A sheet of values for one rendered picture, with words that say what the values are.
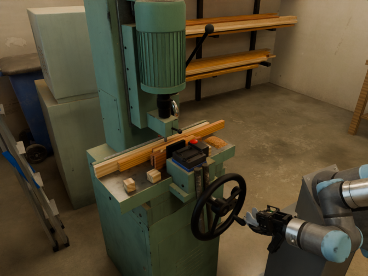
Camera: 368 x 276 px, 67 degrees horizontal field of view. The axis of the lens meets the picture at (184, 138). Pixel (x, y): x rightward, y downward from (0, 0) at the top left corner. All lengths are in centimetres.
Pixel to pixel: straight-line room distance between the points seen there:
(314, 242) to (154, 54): 79
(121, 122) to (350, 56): 354
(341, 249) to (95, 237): 162
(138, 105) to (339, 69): 358
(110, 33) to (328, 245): 103
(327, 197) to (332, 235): 16
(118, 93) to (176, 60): 34
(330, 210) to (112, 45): 99
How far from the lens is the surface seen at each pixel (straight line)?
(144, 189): 105
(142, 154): 117
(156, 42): 100
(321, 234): 98
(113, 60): 120
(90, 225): 226
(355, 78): 435
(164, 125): 113
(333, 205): 107
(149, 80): 105
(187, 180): 102
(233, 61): 392
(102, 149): 152
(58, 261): 212
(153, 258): 132
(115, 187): 108
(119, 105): 126
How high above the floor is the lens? 156
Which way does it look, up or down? 29 degrees down
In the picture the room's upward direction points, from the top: straight up
